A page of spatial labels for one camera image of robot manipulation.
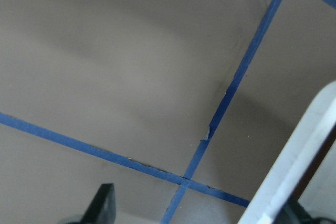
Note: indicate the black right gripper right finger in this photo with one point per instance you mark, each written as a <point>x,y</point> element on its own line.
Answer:
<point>292,212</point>

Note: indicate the dark wooden drawer cabinet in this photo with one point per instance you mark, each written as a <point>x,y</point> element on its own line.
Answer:
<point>314,165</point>

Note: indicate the brown paper table mat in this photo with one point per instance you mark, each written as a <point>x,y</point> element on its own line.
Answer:
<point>143,79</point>

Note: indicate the white drawer handle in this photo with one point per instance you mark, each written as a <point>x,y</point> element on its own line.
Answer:
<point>296,156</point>

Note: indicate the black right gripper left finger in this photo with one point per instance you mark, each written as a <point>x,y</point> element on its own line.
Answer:
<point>102,208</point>

